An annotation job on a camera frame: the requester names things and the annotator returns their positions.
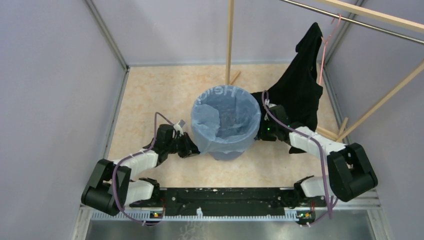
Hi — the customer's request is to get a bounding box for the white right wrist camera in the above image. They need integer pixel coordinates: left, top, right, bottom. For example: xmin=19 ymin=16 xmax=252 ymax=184
xmin=265 ymin=99 xmax=276 ymax=109

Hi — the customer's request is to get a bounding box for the wooden clothes rack frame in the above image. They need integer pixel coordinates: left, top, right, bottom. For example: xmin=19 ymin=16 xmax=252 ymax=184
xmin=232 ymin=0 xmax=424 ymax=145

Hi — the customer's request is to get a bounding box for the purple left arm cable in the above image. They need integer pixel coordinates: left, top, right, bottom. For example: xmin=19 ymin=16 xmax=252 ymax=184
xmin=111 ymin=111 xmax=176 ymax=227

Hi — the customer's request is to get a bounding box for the metal hanging rod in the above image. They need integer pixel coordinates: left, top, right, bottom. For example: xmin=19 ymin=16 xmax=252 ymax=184
xmin=282 ymin=0 xmax=424 ymax=45

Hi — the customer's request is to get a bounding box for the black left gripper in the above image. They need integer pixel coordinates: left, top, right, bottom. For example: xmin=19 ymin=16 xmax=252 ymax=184
xmin=166 ymin=131 xmax=203 ymax=158

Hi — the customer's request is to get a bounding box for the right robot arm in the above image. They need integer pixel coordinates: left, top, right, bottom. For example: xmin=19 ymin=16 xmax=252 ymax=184
xmin=257 ymin=103 xmax=379 ymax=206

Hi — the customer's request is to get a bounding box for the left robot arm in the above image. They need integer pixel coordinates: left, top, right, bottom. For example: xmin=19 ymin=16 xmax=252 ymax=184
xmin=81 ymin=124 xmax=200 ymax=216

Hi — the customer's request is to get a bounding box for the black hanging garment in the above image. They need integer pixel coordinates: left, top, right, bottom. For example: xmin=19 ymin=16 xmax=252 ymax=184
xmin=251 ymin=22 xmax=325 ymax=155

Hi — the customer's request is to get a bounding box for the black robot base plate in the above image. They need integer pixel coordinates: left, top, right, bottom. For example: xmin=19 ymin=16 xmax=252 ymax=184
xmin=130 ymin=187 xmax=327 ymax=217

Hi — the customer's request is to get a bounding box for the white slotted cable duct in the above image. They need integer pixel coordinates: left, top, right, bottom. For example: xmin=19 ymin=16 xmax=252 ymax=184
xmin=91 ymin=207 xmax=299 ymax=222

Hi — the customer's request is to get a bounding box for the pink clothes hanger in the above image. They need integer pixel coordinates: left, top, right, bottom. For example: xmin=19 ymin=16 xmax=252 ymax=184
xmin=318 ymin=13 xmax=342 ymax=86

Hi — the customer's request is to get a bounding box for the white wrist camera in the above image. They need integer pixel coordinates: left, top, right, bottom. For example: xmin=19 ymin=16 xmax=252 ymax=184
xmin=265 ymin=99 xmax=276 ymax=109
xmin=173 ymin=119 xmax=186 ymax=137

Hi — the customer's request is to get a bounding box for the blue plastic trash bin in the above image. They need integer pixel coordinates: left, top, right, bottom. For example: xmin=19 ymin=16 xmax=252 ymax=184
xmin=207 ymin=146 xmax=248 ymax=161

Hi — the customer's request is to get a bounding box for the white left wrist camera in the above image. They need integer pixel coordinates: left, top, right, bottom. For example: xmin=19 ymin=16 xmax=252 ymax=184
xmin=173 ymin=119 xmax=186 ymax=137

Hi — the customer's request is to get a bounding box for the light blue trash bag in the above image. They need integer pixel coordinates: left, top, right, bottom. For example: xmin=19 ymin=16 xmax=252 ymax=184
xmin=190 ymin=85 xmax=262 ymax=154

